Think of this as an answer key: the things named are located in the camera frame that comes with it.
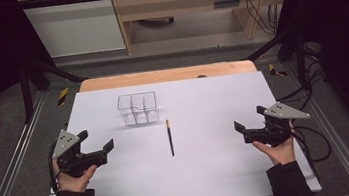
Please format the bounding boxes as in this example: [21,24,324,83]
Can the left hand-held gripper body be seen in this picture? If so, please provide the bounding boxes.
[49,124,110,181]

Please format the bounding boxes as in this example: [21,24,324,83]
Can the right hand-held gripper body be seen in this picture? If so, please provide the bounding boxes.
[239,98,315,152]

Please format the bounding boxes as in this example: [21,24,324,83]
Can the clear plastic divided organizer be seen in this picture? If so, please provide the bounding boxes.
[115,90,161,129]

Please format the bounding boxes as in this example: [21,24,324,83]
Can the black pencil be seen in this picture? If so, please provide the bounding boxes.
[165,119,176,158]

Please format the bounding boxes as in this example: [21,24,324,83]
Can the person's left hand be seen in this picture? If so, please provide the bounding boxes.
[51,153,102,196]

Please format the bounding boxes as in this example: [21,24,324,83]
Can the person's right hand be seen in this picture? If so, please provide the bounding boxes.
[249,120,299,170]

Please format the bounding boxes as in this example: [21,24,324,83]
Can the yellow black floor tape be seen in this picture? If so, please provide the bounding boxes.
[267,61,289,79]
[56,87,72,106]

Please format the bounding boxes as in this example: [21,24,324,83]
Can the white table board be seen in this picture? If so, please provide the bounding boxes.
[26,64,323,196]

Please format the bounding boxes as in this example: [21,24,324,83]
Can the black metal stand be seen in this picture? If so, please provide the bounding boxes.
[16,51,93,124]
[242,24,313,98]

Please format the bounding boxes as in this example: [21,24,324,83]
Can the wooden table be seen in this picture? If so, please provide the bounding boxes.
[77,58,259,95]

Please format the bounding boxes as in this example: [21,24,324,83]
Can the white cabinet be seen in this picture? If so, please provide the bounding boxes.
[15,0,127,63]

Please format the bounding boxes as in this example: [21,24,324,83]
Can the wooden desk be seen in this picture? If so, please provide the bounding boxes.
[109,0,303,57]

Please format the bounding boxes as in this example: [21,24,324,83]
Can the left hand-held gripper cable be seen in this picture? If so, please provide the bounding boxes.
[44,142,65,196]

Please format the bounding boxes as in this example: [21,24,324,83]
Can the hand-held gripper cable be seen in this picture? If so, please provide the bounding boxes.
[289,120,334,166]
[44,142,65,196]

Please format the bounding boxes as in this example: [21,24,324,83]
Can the right hand-held gripper cable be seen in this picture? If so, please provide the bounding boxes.
[289,120,334,166]

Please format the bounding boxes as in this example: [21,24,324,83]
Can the black floor cables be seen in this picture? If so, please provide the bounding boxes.
[269,39,332,113]

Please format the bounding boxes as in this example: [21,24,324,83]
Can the hanging black cables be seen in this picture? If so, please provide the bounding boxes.
[240,0,282,39]

